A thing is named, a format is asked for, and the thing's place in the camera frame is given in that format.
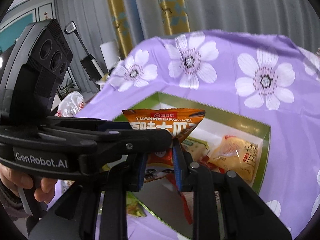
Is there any light green corn snack bag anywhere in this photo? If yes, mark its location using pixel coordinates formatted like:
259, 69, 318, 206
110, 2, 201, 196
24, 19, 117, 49
100, 191, 148, 218

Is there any orange rice cracker bag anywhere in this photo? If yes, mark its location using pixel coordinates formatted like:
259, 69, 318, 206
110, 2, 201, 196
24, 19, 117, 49
206, 135, 258, 182

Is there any soda cracker pack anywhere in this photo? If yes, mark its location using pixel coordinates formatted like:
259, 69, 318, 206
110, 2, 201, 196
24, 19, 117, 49
182, 137, 209, 161

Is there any orange melon seed bag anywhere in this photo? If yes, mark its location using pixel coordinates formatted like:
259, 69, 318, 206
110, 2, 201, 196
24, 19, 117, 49
122, 108, 206, 183

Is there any long white red snack pack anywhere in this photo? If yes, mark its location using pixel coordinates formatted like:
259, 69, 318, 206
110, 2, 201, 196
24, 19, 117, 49
167, 157, 226, 225

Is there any person's left hand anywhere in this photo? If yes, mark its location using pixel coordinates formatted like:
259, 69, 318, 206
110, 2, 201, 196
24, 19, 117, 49
1, 164, 57, 204

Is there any white plastic bag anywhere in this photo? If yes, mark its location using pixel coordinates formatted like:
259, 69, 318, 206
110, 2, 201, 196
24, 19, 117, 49
55, 91, 86, 118

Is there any potted green plant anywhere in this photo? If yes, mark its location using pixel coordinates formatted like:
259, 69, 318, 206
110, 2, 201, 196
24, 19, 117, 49
57, 78, 80, 100

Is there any green cardboard box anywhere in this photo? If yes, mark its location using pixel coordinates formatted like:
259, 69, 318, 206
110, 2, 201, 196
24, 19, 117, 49
109, 92, 270, 237

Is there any black upright vacuum cleaner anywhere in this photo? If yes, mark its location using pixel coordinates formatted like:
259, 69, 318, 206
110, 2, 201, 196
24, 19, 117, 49
64, 20, 106, 91

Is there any white cylindrical air purifier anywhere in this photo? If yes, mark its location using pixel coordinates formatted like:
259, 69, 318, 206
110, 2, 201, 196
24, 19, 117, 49
100, 40, 121, 71

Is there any purple floral tablecloth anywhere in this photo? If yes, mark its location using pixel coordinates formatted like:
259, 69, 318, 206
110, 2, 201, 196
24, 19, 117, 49
47, 29, 320, 240

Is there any gold patterned curtain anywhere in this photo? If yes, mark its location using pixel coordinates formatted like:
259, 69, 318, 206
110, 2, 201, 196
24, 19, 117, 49
104, 0, 191, 59

